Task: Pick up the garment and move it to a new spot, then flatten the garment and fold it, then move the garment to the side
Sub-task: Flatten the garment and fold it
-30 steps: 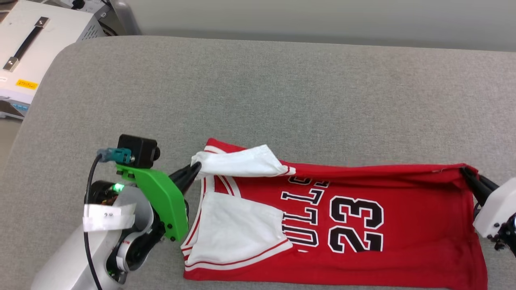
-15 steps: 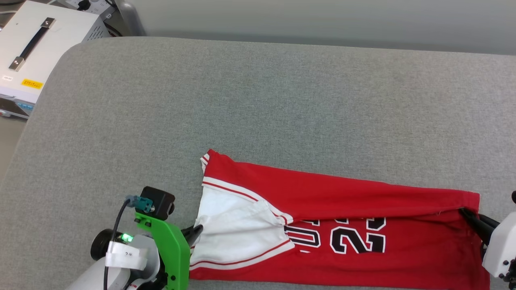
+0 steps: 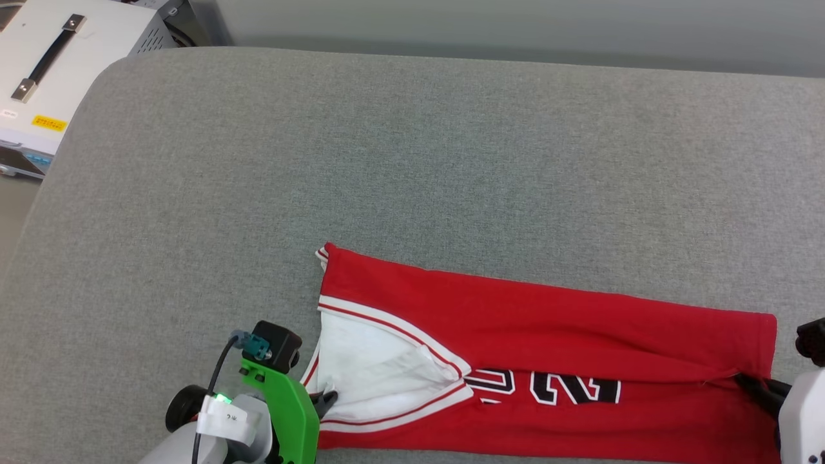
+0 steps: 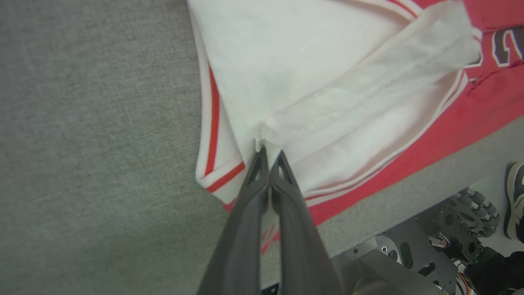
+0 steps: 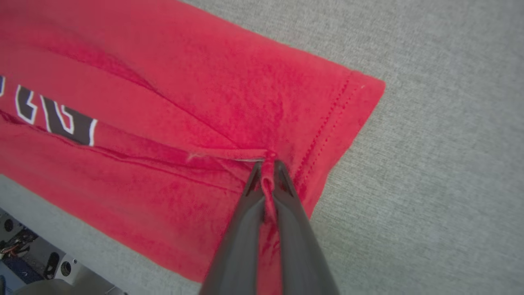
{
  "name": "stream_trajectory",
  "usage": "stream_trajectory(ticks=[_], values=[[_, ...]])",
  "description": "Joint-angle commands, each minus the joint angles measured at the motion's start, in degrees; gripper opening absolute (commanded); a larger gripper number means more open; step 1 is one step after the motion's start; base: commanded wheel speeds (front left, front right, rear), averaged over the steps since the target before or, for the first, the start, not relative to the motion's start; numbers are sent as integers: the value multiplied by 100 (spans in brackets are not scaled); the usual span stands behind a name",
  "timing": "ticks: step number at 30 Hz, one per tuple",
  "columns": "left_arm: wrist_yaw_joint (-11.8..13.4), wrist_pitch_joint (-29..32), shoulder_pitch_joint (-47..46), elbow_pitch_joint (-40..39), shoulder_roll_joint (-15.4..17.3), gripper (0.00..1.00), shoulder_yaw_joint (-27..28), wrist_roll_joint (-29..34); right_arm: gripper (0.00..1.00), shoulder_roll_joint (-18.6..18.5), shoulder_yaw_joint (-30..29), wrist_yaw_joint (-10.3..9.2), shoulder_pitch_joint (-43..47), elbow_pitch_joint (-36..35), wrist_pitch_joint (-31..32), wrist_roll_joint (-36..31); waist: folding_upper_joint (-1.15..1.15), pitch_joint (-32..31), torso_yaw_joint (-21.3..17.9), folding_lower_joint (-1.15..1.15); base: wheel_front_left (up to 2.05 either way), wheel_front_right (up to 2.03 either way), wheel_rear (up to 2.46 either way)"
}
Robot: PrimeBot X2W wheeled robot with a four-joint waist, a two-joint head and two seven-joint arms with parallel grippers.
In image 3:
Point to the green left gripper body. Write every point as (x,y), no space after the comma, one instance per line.
(293,412)

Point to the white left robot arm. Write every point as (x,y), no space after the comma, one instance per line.
(174,451)

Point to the yellow warning label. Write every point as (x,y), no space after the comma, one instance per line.
(49,123)

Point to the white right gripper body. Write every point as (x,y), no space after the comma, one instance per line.
(805,419)

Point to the white metal equipment box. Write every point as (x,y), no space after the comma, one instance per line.
(97,71)

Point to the white label tag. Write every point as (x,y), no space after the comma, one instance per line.
(225,419)

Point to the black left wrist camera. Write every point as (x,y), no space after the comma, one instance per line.
(278,345)

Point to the teal left camera connector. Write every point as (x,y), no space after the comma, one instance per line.
(252,347)

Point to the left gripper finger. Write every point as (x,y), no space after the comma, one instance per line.
(324,403)

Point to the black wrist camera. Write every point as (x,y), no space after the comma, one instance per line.
(813,341)
(278,345)

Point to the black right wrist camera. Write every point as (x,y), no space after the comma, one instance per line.
(813,341)

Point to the red white basketball jersey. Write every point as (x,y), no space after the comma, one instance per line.
(548,335)

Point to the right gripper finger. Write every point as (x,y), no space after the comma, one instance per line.
(767,390)

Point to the white partition panel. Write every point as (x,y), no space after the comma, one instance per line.
(515,19)

